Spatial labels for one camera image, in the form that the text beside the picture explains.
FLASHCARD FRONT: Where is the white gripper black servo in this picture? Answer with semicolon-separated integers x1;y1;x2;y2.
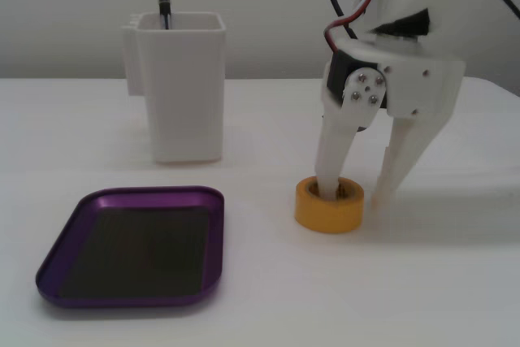
314;32;466;207

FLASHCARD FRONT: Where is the yellow masking tape roll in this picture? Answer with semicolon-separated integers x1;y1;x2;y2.
294;175;366;235

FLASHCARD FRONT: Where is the white plastic pen holder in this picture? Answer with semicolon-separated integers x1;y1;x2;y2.
120;12;227;166

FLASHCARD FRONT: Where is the purple metal tray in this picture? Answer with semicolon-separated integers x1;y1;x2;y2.
35;185;226;310

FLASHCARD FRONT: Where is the red and black servo wire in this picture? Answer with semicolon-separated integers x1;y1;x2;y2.
323;0;393;54

